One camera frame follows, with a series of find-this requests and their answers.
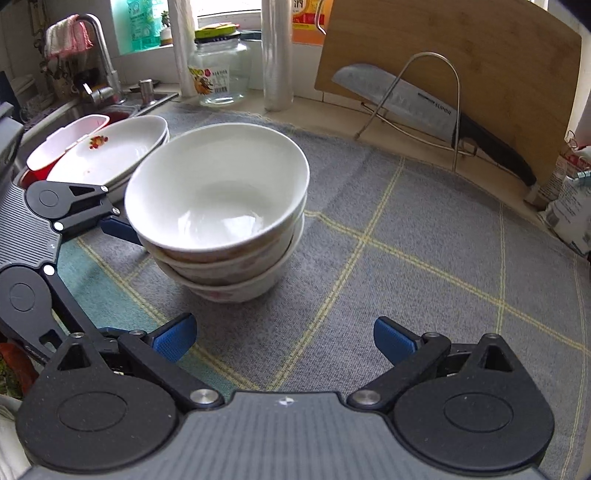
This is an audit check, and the glass jar yellow lid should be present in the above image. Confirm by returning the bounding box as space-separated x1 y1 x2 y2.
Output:
187 22 252 107

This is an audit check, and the green detergent bottle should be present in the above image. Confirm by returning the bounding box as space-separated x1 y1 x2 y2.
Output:
127 0 162 52

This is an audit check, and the white floral plate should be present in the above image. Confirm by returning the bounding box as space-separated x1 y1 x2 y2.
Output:
47 115 168 186

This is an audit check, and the bamboo cutting board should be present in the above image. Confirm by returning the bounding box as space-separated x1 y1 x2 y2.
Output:
315 0 582 183

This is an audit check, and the plastic wrap roll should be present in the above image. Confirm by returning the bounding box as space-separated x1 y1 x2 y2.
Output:
262 0 294 112
168 0 197 98

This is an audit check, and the wire knife rack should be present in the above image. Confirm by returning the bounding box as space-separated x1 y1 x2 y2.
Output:
355 51 478 171

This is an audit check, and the white bowl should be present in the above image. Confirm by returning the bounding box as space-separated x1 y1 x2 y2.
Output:
139 199 307 286
154 215 304 304
124 123 311 263

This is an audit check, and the pink cloth on faucet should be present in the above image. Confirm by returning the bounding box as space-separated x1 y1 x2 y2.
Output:
44 14 93 59

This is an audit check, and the silver binder clip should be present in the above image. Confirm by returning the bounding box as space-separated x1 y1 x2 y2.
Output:
564 130 581 151

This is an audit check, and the small potted plant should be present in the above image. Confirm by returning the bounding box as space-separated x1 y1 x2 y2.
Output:
160 10 173 46

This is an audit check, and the orange oil bottle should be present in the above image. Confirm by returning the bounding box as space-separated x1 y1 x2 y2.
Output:
291 0 332 46

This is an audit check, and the steel cleaver black handle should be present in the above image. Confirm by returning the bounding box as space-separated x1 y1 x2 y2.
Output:
332 63 537 187

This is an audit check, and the teal towel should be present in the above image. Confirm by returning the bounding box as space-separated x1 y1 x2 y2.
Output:
58 230 257 397

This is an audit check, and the steel faucet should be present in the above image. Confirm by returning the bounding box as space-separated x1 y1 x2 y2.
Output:
77 13 125 104

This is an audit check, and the steel sink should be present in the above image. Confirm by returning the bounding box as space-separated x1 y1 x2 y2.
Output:
11 91 179 184

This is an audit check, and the sink drain stopper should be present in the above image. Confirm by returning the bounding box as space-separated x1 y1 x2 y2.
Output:
138 79 155 106

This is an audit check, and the left plastic wrap roll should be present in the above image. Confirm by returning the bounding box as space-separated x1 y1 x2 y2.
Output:
168 0 197 98

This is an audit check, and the red white food bag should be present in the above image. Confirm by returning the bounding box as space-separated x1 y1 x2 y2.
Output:
523 146 591 209

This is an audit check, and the red white plastic container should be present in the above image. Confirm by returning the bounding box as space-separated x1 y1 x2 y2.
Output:
14 113 111 189

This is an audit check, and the grey checked table mat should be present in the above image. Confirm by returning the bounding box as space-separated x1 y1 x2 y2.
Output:
75 103 591 480

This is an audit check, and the white printed food bag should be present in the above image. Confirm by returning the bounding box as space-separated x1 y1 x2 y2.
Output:
539 176 591 257

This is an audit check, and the right plastic wrap roll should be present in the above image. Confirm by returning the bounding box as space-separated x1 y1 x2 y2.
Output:
262 0 294 112

